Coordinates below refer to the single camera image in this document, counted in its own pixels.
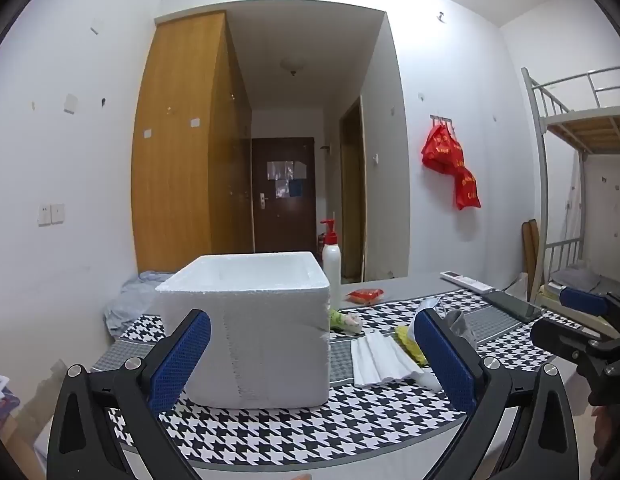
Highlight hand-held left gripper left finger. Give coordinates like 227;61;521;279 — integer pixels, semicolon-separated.
47;308;213;480

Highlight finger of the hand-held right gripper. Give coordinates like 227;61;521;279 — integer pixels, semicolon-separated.
560;287;620;317
531;318;620;361

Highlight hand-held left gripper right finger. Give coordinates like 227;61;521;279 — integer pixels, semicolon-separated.
413;307;581;480

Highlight grey plastic pouch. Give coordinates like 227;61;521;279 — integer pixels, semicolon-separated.
412;297;478;356

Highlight yellow foam net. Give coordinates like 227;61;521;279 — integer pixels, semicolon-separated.
395;326;428;366

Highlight white foam box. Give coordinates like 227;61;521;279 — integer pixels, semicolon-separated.
154;251;331;409

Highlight green snack bag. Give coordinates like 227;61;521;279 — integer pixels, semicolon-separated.
330;308;363;336

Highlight person's right forearm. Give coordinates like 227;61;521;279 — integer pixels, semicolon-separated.
592;404;620;480

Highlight grey pillow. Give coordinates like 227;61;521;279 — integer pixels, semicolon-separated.
550;266;598;293

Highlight black smartphone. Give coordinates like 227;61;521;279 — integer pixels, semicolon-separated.
485;290;543;323

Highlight white plastic bag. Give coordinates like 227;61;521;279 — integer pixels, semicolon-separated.
507;272;531;303

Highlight brown wooden boards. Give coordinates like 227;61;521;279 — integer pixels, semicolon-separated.
521;219;541;301

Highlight light blue cloth pile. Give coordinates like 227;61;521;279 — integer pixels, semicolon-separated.
104;270;178;333

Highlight white remote control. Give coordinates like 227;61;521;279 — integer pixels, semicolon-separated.
440;271;496;293

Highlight red snack packet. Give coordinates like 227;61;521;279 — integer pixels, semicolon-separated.
346;287;385;306

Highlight houndstooth table cloth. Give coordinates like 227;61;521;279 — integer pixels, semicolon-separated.
90;287;611;473

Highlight white pump bottle red cap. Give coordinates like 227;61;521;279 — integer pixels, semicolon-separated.
320;219;343;311

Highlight dark brown door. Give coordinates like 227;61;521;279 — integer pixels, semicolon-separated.
252;136;315;256

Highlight metal bunk bed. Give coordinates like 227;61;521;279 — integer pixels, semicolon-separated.
520;64;620;341

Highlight wooden side door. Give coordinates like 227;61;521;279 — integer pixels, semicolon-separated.
339;96;367;283

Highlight red plastic bag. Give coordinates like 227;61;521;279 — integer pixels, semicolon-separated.
421;122;482;211

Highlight wooden wardrobe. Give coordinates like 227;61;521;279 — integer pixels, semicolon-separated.
131;10;254;273

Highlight papers on door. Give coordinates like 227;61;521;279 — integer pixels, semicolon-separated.
266;160;308;198

